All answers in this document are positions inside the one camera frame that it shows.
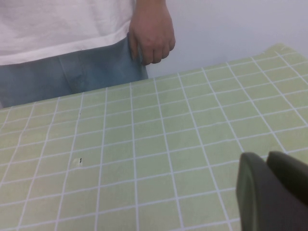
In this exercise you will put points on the green checked tablecloth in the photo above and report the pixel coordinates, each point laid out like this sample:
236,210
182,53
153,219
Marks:
154,144

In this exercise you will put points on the person's left hand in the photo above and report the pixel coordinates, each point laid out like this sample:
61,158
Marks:
154,36

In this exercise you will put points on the person's left forearm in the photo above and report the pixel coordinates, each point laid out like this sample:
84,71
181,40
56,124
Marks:
151,3

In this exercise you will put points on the blue jeans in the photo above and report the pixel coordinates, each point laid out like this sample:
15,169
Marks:
72,77

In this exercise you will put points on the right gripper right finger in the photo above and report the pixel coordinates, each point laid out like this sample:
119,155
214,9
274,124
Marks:
291,173

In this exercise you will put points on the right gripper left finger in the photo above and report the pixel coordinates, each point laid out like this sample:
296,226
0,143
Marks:
260,197

